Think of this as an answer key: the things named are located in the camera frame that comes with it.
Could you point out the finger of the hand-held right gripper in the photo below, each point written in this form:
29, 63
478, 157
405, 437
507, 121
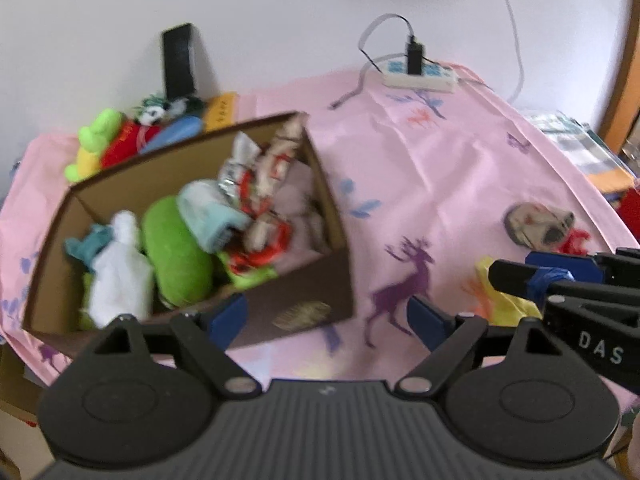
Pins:
550, 282
560, 262

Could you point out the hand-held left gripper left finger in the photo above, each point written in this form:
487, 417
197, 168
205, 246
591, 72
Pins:
227, 317

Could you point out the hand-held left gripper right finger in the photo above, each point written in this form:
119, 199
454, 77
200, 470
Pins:
427, 317

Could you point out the brown cardboard box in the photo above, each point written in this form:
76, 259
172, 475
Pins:
300, 282

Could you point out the small red plush toy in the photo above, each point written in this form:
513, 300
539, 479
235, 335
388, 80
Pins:
575, 243

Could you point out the grey white plush toy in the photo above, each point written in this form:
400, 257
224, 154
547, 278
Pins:
535, 222

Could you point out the green red plush toy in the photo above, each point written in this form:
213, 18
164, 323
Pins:
250, 272

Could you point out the light blue plush toy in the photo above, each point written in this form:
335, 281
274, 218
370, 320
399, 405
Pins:
210, 215

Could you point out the plaid cloth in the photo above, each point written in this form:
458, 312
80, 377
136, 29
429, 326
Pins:
570, 135

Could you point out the pink printed tablecloth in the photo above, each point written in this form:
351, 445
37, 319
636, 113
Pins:
425, 170

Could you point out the pink plush toy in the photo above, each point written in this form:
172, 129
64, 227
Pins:
302, 185

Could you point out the red white doll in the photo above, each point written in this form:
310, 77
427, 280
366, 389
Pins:
272, 170

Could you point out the teal plush toy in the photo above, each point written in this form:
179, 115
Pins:
85, 247

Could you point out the panda plush toy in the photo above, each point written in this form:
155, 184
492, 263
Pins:
150, 115

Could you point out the white power strip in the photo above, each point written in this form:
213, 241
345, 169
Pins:
430, 81

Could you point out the green yellow plush toy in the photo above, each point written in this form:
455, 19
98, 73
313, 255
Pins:
100, 127

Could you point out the black phone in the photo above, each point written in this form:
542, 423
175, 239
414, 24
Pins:
177, 60

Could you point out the wooden door frame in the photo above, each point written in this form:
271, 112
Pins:
622, 70

